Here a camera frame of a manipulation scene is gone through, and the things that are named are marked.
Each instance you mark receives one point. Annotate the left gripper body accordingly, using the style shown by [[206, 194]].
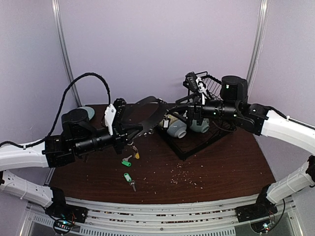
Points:
[[119, 136]]

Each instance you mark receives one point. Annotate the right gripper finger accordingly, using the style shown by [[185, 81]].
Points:
[[183, 113], [186, 102]]

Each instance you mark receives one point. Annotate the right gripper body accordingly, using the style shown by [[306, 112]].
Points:
[[197, 112]]

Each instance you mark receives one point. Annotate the yellow tagged key bunch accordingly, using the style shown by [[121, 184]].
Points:
[[135, 154]]

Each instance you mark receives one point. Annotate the green tagged key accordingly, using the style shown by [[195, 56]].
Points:
[[130, 181], [125, 161]]

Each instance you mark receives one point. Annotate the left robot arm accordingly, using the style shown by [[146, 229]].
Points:
[[77, 139]]

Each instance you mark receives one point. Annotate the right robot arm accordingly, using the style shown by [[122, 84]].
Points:
[[257, 119]]

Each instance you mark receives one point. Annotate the pale green bowl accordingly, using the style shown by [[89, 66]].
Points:
[[202, 128]]

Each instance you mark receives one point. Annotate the yellow dotted bowl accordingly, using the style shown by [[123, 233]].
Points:
[[168, 121]]

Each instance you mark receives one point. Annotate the grey striped bowl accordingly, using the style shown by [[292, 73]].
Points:
[[177, 130]]

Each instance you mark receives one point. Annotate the pale green plate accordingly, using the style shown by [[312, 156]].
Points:
[[89, 110]]

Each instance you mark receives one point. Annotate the black wire dish rack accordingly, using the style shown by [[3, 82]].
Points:
[[194, 142]]

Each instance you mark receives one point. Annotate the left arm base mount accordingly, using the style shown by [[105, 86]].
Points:
[[64, 215]]

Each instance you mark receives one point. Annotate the aluminium rail frame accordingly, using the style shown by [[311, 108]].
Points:
[[216, 218]]

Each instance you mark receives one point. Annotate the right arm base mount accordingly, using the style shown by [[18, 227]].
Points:
[[258, 211]]

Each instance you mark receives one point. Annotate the right corner metal post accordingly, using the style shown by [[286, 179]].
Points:
[[260, 29]]

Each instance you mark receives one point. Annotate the corner metal post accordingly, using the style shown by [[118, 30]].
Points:
[[260, 29], [62, 41]]

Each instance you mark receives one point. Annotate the left corner metal post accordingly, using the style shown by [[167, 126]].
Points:
[[62, 41]]

